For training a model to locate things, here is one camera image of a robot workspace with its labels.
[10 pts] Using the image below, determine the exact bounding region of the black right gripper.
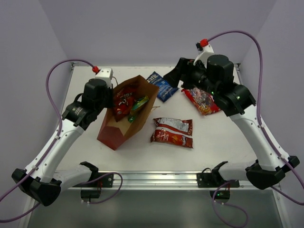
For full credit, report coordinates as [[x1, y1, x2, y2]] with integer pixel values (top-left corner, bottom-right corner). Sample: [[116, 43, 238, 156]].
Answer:
[[163, 57, 219, 97]]

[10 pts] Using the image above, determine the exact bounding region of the blue Kettle potato chips bag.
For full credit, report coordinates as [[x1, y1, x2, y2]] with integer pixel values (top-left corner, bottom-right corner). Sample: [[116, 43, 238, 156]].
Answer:
[[146, 71, 179, 103]]

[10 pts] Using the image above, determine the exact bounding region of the red Doritos chip bag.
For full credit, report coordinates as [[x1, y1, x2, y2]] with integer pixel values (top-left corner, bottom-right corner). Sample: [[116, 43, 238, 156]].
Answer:
[[112, 85, 137, 122]]

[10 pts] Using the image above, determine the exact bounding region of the red patterned snack bag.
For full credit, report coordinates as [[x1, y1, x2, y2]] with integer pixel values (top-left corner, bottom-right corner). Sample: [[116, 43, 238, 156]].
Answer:
[[181, 87, 221, 115]]

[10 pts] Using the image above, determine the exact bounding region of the red brown paper bag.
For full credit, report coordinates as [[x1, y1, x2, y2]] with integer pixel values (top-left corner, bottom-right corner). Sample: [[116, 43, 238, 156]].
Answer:
[[97, 75, 159, 150]]

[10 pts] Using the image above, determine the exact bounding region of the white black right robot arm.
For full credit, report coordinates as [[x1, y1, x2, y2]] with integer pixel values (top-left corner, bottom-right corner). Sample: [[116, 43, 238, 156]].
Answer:
[[163, 55, 300, 190]]

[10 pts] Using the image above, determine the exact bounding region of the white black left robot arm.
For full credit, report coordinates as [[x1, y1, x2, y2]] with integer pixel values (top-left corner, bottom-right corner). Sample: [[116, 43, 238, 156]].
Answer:
[[11, 78, 113, 207]]

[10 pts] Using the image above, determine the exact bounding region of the small green candy packet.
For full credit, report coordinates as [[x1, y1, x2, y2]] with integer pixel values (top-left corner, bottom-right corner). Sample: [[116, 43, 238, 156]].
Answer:
[[128, 115, 136, 123]]

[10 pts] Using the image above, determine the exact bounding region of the green yellow candy packet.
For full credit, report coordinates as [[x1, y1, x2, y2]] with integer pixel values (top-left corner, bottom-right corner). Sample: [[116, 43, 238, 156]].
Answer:
[[130, 96, 149, 115]]

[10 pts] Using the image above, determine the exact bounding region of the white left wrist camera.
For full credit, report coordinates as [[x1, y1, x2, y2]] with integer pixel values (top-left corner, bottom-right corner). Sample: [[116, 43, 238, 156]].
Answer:
[[95, 67, 113, 88]]

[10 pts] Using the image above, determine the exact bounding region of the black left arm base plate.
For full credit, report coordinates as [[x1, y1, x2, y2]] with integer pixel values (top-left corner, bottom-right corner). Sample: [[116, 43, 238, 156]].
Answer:
[[74, 172, 114, 188]]

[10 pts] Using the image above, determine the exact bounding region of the aluminium front mounting rail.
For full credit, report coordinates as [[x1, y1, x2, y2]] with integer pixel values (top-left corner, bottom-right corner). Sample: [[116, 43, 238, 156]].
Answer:
[[54, 170, 281, 190]]

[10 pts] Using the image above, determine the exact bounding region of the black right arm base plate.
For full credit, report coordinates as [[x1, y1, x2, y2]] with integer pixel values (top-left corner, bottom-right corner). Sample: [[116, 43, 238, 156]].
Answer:
[[196, 167, 227, 188]]

